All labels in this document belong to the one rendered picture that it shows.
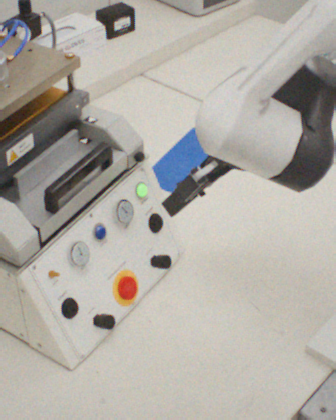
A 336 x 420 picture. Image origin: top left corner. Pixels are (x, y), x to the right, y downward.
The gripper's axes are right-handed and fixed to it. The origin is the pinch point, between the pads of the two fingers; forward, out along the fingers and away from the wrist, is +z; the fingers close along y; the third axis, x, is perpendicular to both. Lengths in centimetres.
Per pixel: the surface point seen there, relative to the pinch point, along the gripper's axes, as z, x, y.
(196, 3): 32, -48, -75
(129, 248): 8.8, 1.6, 7.3
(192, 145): 22.9, -11.3, -32.2
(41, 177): 3.9, -14.6, 17.1
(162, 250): 11.3, 4.7, 0.0
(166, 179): 21.9, -7.5, -19.7
